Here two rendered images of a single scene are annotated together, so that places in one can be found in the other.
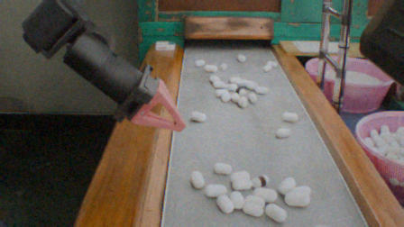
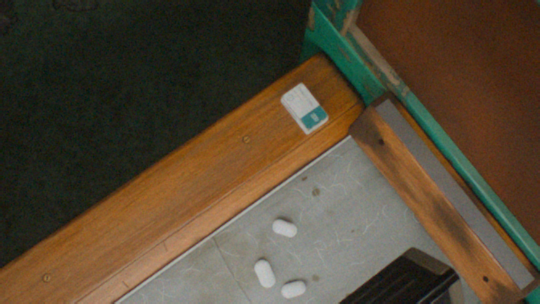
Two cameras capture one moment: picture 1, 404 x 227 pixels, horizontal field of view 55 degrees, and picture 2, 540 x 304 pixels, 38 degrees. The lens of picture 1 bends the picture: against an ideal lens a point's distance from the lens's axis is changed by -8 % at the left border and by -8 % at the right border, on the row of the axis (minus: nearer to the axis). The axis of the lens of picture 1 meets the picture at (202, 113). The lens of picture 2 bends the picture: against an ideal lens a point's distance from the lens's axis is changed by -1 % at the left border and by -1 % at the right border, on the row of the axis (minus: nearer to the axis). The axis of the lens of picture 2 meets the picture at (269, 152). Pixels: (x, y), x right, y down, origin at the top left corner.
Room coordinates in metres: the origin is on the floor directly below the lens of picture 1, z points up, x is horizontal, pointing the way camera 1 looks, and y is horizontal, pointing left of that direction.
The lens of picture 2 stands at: (1.04, -0.11, 1.77)
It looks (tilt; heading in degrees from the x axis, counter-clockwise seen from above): 73 degrees down; 44
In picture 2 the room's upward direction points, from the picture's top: 10 degrees clockwise
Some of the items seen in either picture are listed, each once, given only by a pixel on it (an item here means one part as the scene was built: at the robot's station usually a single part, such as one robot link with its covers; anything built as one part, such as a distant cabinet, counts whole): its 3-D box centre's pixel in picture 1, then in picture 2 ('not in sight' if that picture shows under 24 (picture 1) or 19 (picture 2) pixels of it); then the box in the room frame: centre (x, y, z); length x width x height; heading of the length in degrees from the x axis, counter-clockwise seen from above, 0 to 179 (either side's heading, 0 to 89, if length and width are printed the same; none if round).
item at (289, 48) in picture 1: (329, 49); not in sight; (1.33, -0.43, 0.77); 0.33 x 0.15 x 0.01; 90
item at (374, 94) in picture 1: (348, 84); not in sight; (1.11, -0.43, 0.72); 0.27 x 0.27 x 0.10
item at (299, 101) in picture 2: (165, 45); (304, 108); (1.33, 0.12, 0.77); 0.06 x 0.04 x 0.02; 90
